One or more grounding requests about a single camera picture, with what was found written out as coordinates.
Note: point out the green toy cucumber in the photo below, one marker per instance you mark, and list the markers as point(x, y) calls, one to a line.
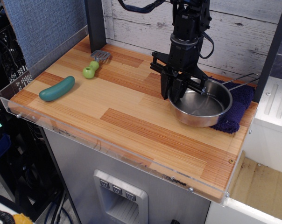
point(58, 90)

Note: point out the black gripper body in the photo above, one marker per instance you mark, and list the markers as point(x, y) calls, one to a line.
point(181, 63)

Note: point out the purple folded towel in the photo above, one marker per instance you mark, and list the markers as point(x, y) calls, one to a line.
point(242, 97)

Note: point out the dark vertical post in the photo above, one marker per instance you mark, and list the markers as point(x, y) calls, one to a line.
point(95, 23)
point(276, 42)

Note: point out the dark left vertical post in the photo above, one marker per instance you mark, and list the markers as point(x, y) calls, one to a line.
point(95, 23)

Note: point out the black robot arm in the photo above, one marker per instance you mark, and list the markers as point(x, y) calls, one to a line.
point(191, 19)

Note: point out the dark right vertical post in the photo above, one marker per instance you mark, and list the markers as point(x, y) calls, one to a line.
point(276, 42)

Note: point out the yellow object at corner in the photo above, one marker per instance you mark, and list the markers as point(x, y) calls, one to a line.
point(22, 219)

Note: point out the clear acrylic table guard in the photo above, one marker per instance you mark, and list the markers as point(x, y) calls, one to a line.
point(122, 107)

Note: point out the blue fabric panel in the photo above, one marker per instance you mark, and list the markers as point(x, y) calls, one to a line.
point(41, 26)

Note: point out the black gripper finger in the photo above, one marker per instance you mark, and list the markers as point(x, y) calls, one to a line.
point(166, 81)
point(178, 89)

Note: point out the green handled toy spatula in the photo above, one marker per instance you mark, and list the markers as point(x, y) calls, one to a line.
point(98, 55)

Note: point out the silver toy fridge cabinet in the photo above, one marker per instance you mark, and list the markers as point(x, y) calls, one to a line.
point(107, 188)

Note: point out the stainless steel pot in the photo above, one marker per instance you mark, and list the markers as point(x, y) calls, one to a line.
point(206, 109)

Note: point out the white toy sink unit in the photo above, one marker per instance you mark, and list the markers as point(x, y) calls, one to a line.
point(256, 193)

